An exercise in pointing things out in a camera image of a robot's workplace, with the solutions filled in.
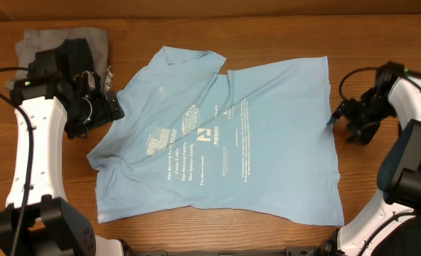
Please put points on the light blue printed t-shirt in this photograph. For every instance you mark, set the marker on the light blue printed t-shirt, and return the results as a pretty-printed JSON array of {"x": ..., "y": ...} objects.
[{"x": 253, "y": 139}]

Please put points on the black garment at right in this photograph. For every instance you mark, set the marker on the black garment at right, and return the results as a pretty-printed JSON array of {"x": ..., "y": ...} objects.
[{"x": 404, "y": 241}]

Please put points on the grey folded garment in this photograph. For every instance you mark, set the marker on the grey folded garment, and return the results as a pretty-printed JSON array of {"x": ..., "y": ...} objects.
[{"x": 38, "y": 40}]

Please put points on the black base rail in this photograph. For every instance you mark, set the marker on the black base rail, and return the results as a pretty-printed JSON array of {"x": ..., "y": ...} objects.
[{"x": 224, "y": 253}]

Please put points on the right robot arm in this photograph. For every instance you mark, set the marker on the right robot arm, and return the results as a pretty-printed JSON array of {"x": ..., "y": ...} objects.
[{"x": 396, "y": 93}]

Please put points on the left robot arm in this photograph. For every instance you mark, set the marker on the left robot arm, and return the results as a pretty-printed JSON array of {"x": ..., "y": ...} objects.
[{"x": 60, "y": 97}]

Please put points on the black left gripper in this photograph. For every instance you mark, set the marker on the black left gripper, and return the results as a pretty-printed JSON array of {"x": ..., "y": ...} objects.
[{"x": 104, "y": 114}]

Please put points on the light blue folded garment edge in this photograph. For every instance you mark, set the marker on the light blue folded garment edge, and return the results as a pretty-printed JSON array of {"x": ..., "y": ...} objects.
[{"x": 108, "y": 79}]

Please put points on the black folded Nike garment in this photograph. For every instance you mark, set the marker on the black folded Nike garment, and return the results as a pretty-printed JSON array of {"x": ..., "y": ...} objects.
[{"x": 71, "y": 62}]

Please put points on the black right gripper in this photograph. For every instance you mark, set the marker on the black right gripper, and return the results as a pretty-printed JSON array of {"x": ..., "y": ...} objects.
[{"x": 355, "y": 116}]

